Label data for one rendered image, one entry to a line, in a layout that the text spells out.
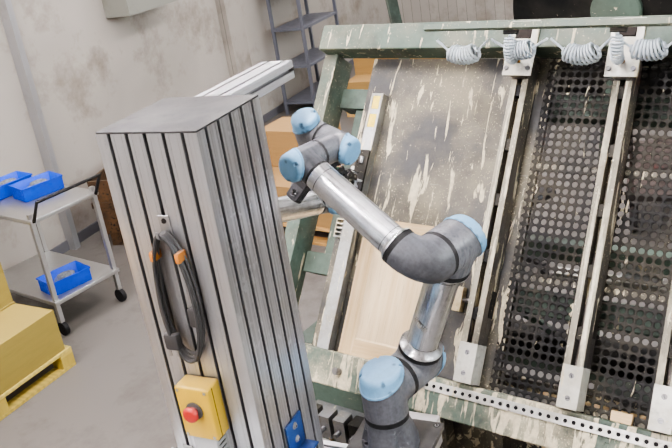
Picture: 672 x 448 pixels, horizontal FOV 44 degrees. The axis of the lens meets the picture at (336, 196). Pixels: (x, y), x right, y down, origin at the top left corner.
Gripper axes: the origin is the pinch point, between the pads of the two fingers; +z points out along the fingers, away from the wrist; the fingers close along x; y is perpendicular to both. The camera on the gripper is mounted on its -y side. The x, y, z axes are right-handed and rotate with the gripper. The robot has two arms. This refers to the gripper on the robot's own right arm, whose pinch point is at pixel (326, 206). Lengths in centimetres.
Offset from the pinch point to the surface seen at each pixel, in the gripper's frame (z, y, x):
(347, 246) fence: 56, 14, 23
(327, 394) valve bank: 80, -25, -2
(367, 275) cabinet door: 60, 11, 11
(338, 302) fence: 65, -2, 14
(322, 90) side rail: 35, 49, 72
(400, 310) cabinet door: 61, 10, -7
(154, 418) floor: 193, -78, 114
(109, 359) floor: 221, -78, 186
